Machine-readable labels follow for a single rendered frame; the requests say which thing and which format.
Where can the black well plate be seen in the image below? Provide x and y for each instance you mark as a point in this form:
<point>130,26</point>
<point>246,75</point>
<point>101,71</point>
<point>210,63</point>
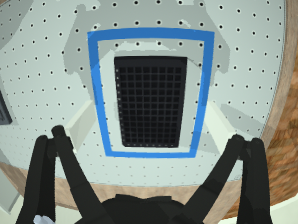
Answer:
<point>139,91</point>

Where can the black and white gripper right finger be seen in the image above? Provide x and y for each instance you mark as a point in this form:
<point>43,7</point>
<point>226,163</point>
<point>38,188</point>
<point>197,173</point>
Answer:
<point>254,206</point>

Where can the blue tape outline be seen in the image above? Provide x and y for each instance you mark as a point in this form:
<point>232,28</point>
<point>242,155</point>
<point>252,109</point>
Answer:
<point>151,32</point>

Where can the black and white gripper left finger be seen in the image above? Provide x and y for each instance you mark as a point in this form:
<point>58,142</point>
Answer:
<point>39,197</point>

